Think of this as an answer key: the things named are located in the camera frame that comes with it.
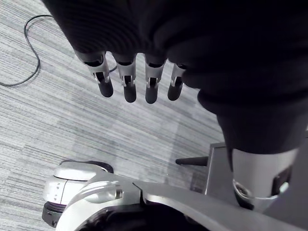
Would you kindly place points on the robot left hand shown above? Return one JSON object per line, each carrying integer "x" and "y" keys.
{"x": 192, "y": 36}

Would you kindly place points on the black stand foot bar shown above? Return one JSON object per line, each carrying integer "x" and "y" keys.
{"x": 192, "y": 160}

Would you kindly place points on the robot silver leg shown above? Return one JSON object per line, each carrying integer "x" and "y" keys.
{"x": 192, "y": 199}

